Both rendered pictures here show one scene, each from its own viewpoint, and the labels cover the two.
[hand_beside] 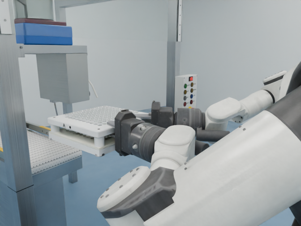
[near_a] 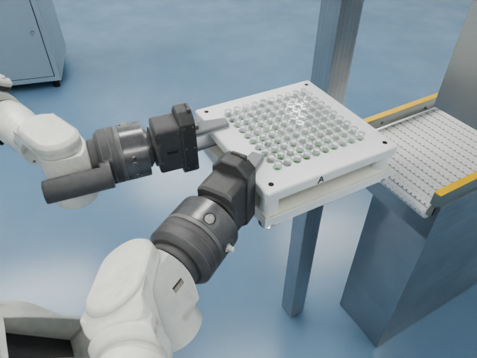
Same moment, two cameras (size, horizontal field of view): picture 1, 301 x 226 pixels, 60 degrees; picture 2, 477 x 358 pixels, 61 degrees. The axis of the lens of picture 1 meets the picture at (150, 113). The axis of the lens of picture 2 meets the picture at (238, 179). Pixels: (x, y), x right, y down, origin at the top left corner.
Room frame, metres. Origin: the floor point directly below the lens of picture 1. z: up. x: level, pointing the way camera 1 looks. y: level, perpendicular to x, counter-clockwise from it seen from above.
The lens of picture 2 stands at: (0.96, -0.40, 1.39)
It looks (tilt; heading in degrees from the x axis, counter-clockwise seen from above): 41 degrees down; 113
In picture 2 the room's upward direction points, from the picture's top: straight up
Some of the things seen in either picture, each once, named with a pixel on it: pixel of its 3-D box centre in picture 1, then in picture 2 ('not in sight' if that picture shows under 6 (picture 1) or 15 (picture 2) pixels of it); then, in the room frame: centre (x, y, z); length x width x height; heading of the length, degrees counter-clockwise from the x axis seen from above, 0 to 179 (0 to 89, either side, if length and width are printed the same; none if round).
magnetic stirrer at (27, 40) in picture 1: (37, 33); not in sight; (1.08, 0.45, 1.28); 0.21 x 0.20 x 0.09; 143
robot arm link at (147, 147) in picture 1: (174, 152); (85, 171); (0.56, -0.06, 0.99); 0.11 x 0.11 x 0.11; 44
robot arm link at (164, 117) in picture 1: (170, 121); (218, 213); (0.79, -0.06, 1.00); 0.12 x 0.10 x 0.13; 84
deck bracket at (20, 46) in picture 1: (16, 50); not in sight; (0.88, 0.44, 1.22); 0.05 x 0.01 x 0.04; 143
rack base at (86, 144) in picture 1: (103, 132); (288, 153); (0.82, 0.16, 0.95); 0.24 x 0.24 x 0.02; 52
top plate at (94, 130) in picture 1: (102, 118); (290, 131); (0.82, 0.16, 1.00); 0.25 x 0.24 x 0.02; 142
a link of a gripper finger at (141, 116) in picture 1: (142, 115); (248, 164); (0.79, 0.03, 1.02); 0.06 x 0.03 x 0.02; 84
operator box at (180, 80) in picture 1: (185, 96); not in sight; (1.60, -0.22, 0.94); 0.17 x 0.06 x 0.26; 143
